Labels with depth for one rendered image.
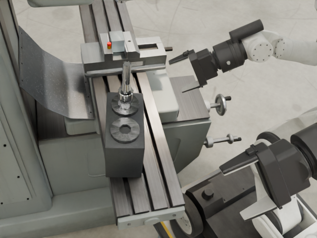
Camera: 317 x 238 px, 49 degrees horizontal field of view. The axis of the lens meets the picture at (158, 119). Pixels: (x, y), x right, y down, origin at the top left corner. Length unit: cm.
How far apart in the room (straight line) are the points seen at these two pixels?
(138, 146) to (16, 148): 59
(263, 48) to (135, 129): 44
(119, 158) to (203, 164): 132
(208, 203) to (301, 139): 97
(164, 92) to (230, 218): 62
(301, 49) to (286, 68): 205
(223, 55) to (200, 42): 210
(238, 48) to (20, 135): 86
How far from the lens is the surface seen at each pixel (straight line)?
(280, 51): 114
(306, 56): 116
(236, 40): 107
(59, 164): 172
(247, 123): 265
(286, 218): 148
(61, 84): 151
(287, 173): 62
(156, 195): 119
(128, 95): 107
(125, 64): 100
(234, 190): 163
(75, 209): 195
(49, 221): 198
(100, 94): 142
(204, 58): 107
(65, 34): 312
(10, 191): 176
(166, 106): 154
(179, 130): 165
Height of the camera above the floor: 199
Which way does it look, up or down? 52 degrees down
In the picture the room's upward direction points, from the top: 10 degrees clockwise
